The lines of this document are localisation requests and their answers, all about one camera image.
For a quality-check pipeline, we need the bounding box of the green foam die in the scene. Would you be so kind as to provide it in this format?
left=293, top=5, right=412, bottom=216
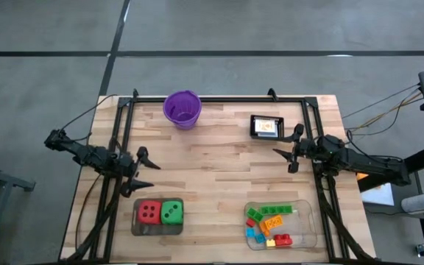
left=160, top=199, right=185, bottom=226

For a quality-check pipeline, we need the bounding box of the cable bundle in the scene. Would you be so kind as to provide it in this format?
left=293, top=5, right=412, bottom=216
left=342, top=83, right=423, bottom=137

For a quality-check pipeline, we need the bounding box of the large red toy brick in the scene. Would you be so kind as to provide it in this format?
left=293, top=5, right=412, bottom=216
left=273, top=233, right=294, bottom=247

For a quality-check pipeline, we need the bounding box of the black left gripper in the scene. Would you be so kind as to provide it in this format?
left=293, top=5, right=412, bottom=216
left=117, top=146, right=162, bottom=199

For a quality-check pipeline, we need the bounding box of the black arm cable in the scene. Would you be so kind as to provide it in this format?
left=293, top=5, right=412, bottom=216
left=57, top=93, right=119, bottom=143
left=345, top=128, right=406, bottom=165

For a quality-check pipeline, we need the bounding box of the black aluminium frame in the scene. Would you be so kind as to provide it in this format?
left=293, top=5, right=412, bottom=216
left=60, top=88, right=377, bottom=263

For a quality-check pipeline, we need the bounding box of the smoky grey plastic tray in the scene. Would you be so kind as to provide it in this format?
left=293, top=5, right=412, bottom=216
left=130, top=197, right=185, bottom=237

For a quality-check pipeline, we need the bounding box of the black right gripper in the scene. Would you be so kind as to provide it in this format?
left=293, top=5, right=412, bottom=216
left=272, top=123, right=322, bottom=174

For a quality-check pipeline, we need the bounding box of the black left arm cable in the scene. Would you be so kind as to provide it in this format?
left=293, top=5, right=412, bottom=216
left=57, top=93, right=119, bottom=143

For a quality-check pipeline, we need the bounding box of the thin brown cable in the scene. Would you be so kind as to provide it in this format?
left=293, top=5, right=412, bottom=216
left=74, top=172, right=103, bottom=252

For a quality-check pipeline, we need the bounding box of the square green toy brick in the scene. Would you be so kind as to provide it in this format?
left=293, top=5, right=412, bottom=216
left=246, top=207, right=264, bottom=222

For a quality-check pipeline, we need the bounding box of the red foam die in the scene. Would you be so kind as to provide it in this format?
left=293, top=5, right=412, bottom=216
left=137, top=199, right=163, bottom=225

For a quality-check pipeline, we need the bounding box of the black diagonal beam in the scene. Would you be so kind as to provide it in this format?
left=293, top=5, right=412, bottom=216
left=357, top=145, right=424, bottom=193

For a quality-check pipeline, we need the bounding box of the black slotted plastic basket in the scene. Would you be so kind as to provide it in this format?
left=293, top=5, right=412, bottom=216
left=250, top=114, right=286, bottom=140

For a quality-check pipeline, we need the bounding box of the white board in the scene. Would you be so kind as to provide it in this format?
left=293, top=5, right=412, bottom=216
left=361, top=182, right=396, bottom=207

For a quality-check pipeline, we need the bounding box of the large orange toy brick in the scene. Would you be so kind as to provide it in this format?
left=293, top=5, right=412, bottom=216
left=263, top=214, right=284, bottom=230

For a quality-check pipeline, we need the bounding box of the long green toy brick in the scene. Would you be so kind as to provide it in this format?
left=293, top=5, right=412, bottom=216
left=258, top=204, right=294, bottom=216

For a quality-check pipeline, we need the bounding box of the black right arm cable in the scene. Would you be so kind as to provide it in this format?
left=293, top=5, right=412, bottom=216
left=345, top=128, right=406, bottom=165

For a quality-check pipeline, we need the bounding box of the clear plastic bin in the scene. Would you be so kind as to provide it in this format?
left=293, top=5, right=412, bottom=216
left=243, top=199, right=318, bottom=251

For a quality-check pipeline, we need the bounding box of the purple plastic bucket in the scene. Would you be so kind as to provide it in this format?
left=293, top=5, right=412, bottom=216
left=162, top=90, right=202, bottom=130

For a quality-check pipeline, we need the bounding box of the white paper roll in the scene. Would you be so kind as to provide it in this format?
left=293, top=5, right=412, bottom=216
left=400, top=192, right=424, bottom=214

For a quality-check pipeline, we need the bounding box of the blue patterned card deck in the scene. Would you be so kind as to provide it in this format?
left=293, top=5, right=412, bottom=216
left=256, top=121, right=280, bottom=138

